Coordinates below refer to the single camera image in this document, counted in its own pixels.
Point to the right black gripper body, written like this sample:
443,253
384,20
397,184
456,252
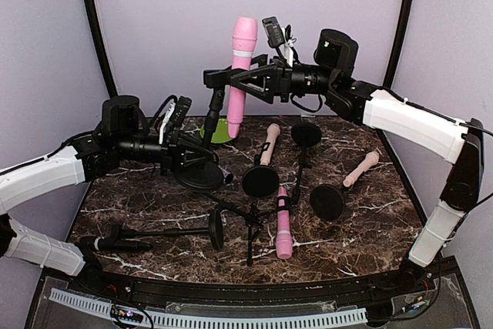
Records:
284,75

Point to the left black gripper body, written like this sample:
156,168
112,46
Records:
168,152

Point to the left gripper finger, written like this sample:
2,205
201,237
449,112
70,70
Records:
191,159
192,143

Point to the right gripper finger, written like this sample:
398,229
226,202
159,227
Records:
260,89
258,70

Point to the black round-base mic stand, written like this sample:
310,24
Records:
208,176

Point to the pink microphone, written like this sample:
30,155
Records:
284,241
244,42

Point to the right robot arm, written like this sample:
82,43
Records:
458,142

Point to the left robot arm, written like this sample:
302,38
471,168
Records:
123,133

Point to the purple glitter microphone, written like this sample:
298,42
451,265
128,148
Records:
227,176

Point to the black empty mic stand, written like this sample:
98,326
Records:
305,135

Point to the black stand front left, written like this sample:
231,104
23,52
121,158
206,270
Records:
214,231

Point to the black stand holding beige mic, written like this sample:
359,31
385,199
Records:
260,181

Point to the black microphone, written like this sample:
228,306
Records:
98,244

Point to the beige microphone right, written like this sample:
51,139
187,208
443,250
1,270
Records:
371,159

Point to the pink microphone front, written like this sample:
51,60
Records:
284,241

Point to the green plate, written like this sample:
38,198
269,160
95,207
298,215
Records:
221,134

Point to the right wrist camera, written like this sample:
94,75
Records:
277,39

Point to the white cable duct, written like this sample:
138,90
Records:
177,315

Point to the right black frame post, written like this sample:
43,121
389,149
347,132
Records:
398,43

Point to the black frame post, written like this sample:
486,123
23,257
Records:
100,48
398,43

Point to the left black frame post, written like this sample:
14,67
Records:
100,48

